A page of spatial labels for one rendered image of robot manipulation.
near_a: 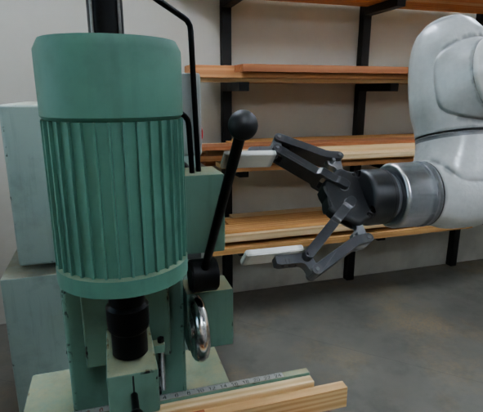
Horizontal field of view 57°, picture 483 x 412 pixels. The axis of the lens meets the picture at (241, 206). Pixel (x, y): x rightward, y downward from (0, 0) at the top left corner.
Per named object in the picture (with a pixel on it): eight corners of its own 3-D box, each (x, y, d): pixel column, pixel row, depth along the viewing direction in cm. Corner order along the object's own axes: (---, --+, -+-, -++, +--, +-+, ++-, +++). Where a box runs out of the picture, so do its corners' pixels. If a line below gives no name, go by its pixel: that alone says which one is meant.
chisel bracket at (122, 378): (110, 431, 62) (106, 378, 60) (109, 372, 75) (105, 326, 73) (163, 419, 64) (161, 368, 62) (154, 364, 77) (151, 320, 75)
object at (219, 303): (188, 351, 85) (186, 294, 82) (182, 333, 91) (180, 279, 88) (235, 343, 88) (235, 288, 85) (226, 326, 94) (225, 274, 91)
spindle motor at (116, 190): (51, 312, 51) (16, 28, 44) (63, 259, 68) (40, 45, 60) (199, 293, 56) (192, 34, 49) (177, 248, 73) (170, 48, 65)
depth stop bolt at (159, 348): (154, 394, 74) (151, 342, 71) (153, 387, 76) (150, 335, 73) (167, 391, 74) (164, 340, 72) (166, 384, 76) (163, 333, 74)
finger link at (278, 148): (347, 189, 56) (351, 181, 57) (273, 144, 57) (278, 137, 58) (335, 204, 59) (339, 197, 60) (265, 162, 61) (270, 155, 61)
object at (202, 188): (183, 255, 82) (181, 176, 78) (176, 239, 90) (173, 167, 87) (227, 250, 84) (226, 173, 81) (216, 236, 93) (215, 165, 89)
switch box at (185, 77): (172, 157, 87) (168, 72, 83) (165, 150, 96) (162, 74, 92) (203, 155, 89) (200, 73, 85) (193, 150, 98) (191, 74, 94)
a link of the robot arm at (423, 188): (392, 183, 67) (358, 185, 65) (427, 147, 59) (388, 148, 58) (415, 237, 63) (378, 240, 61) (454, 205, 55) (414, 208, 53)
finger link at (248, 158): (277, 154, 57) (275, 150, 58) (225, 155, 55) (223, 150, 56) (270, 167, 60) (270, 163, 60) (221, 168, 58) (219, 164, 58)
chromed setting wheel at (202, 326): (196, 378, 77) (194, 314, 74) (185, 341, 89) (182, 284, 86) (213, 374, 78) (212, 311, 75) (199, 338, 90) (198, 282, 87)
